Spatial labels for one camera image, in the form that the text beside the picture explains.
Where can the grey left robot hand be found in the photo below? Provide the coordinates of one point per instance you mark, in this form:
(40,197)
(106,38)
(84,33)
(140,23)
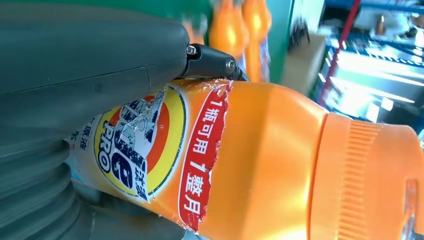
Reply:
(66,56)

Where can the blue metal rack frame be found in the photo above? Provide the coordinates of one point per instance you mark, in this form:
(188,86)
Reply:
(381,3)

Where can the red pole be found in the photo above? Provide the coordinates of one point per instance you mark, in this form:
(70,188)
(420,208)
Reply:
(341,46)

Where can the brown cardboard box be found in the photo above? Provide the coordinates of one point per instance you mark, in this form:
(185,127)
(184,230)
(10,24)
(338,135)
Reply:
(303,63)

